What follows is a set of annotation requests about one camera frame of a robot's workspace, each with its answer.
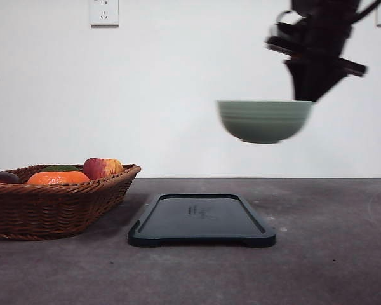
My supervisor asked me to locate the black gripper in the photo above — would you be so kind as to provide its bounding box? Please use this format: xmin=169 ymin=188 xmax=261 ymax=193
xmin=265 ymin=0 xmax=367 ymax=102

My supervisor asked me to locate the green ceramic bowl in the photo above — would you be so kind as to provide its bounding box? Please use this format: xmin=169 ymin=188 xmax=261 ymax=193
xmin=217 ymin=100 xmax=316 ymax=143

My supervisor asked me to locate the brown wicker basket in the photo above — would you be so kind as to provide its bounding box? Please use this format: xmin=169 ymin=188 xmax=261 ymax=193
xmin=0 ymin=164 xmax=141 ymax=241

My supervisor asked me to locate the dark purple fruit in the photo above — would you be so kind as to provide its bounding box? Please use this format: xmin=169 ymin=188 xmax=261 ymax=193
xmin=0 ymin=172 xmax=20 ymax=184

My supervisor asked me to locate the dark green fruit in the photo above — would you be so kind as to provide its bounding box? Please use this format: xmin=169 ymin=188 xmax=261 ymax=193
xmin=43 ymin=165 xmax=79 ymax=171

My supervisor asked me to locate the orange tangerine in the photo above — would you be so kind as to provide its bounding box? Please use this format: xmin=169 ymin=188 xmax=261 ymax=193
xmin=28 ymin=171 xmax=90 ymax=184

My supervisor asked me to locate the red yellow apple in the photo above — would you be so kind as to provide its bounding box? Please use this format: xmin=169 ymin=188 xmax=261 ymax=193
xmin=83 ymin=158 xmax=123 ymax=179

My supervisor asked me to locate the dark rectangular tray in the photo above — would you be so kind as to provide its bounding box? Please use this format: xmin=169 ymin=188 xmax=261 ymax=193
xmin=128 ymin=194 xmax=276 ymax=248

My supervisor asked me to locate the white wall socket left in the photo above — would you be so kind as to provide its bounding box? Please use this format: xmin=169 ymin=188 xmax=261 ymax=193
xmin=89 ymin=0 xmax=119 ymax=31

